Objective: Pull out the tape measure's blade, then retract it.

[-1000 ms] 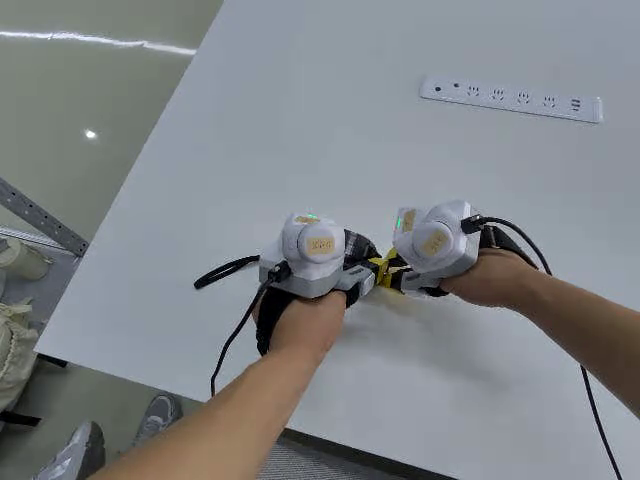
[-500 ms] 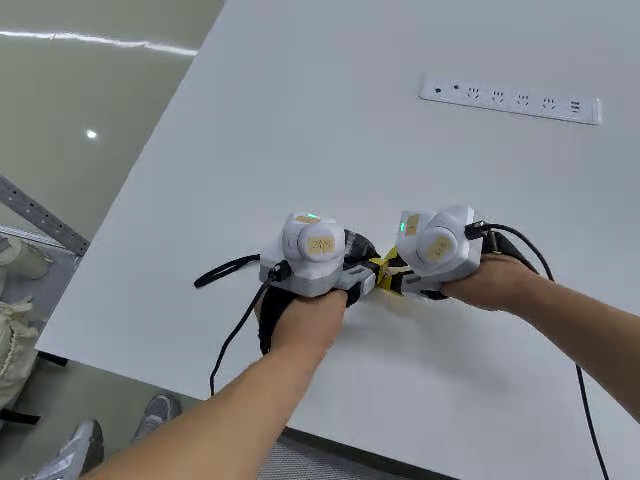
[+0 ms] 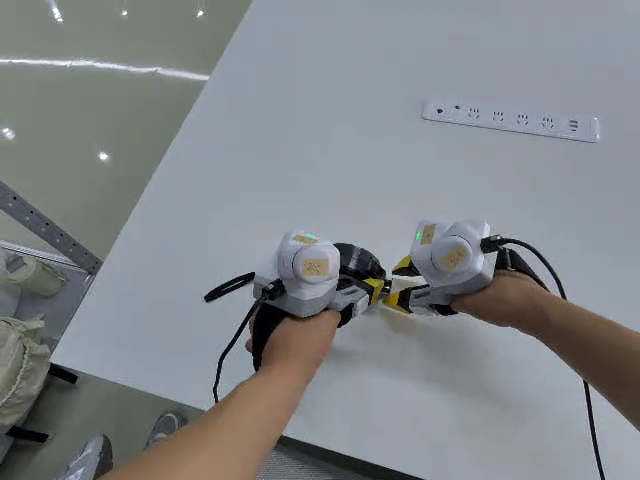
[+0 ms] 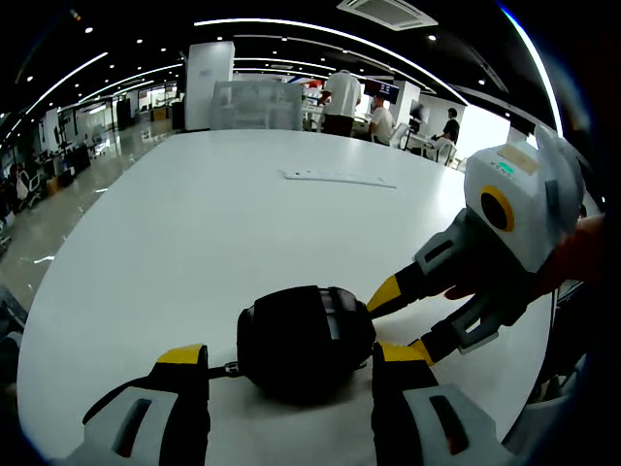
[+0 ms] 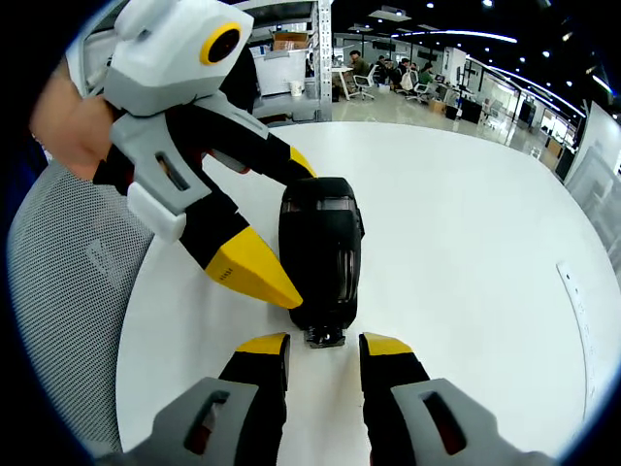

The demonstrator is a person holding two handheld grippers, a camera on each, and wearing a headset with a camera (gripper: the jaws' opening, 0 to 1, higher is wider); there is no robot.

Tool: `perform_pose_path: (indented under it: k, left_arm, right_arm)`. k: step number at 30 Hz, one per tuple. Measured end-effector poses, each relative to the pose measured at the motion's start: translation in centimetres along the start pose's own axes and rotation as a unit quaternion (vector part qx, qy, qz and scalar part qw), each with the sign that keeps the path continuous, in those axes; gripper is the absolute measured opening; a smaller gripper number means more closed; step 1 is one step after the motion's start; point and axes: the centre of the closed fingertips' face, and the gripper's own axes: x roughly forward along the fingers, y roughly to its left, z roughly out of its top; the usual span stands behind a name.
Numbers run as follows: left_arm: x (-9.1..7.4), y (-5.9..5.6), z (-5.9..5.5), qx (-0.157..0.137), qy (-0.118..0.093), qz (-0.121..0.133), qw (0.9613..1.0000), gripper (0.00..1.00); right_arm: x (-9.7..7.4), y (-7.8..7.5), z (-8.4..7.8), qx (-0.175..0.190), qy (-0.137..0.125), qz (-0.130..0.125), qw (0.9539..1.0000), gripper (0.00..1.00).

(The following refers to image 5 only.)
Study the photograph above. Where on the white plastic bucket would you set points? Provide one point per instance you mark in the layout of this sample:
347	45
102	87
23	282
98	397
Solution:
297	89

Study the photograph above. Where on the grey metal shelf rack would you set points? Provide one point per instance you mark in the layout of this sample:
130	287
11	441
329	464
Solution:
322	58

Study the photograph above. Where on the black tape measure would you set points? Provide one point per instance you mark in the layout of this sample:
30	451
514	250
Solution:
320	252

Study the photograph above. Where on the white office chair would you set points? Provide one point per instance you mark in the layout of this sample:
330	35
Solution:
418	87
364	83

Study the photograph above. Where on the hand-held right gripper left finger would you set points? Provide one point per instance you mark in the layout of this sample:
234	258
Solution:
252	383

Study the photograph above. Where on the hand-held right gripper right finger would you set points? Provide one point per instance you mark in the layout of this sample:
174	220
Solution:
402	383

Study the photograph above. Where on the white partition panel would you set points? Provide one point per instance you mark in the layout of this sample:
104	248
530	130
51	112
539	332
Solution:
599	160

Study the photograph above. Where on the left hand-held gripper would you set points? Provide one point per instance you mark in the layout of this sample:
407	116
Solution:
160	63

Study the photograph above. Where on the white plastic ruler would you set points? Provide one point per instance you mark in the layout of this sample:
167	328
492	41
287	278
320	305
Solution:
579	315

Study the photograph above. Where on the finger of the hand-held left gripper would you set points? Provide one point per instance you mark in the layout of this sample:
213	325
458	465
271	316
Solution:
213	233

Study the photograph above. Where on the brown cardboard box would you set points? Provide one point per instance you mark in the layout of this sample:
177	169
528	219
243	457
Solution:
290	41

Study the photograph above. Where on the grey mesh office chair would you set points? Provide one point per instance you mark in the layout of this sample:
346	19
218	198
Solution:
63	301

